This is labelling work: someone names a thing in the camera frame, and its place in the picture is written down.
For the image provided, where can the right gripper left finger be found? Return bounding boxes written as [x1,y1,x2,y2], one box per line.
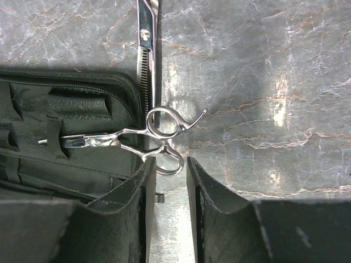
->
[1,157,156,262]

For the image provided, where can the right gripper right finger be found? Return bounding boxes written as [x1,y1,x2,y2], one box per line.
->
[186,157,350,262]

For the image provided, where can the silver scissors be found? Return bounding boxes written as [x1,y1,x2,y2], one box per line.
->
[136,0,162,127]
[37,106,208,176]

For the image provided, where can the black zip tool case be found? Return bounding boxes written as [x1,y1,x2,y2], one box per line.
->
[1,68,145,203]

